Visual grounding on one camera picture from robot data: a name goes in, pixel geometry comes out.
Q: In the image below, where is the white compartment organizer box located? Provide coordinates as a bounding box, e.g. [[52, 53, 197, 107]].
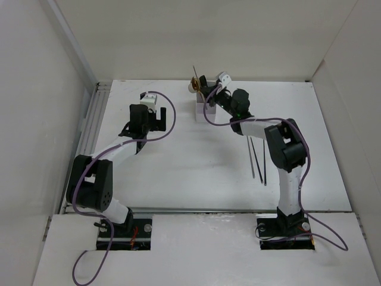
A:
[[195, 93, 217, 123]]

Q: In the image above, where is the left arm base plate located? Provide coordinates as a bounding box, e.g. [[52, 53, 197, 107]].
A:
[[93, 217, 152, 251]]

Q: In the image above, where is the purple cable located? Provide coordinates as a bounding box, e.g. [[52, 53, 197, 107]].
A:
[[203, 85, 349, 252], [71, 91, 177, 285]]

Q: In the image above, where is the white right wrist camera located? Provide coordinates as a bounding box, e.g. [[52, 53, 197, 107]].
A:
[[217, 71, 232, 88]]

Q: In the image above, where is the gold spoon green handle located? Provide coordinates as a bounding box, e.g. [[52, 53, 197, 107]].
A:
[[190, 77, 201, 93]]

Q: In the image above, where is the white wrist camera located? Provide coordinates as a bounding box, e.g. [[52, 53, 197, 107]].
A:
[[140, 92, 157, 113], [217, 71, 232, 88]]

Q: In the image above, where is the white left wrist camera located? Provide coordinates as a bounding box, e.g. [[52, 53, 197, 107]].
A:
[[140, 92, 157, 113]]

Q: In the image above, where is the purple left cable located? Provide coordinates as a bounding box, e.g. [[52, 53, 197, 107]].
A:
[[71, 91, 177, 285]]

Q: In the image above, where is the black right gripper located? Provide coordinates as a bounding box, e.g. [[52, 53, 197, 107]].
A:
[[199, 85, 237, 117]]

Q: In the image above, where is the black chopstick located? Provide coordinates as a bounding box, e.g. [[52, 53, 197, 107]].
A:
[[250, 137, 264, 184], [263, 140, 267, 186]]

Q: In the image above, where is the aluminium rail frame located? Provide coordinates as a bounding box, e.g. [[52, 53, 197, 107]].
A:
[[55, 82, 112, 214]]

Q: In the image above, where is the white ceramic spoon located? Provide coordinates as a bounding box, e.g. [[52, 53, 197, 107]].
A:
[[188, 83, 196, 94]]

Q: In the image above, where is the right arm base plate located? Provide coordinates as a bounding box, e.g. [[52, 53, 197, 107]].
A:
[[255, 213, 315, 250]]

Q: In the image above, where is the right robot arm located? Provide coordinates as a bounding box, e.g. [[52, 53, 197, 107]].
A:
[[194, 74, 308, 237]]

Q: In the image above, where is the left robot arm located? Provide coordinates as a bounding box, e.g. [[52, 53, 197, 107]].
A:
[[66, 104, 166, 237]]

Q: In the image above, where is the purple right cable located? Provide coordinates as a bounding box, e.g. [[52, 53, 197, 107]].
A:
[[203, 85, 349, 252]]

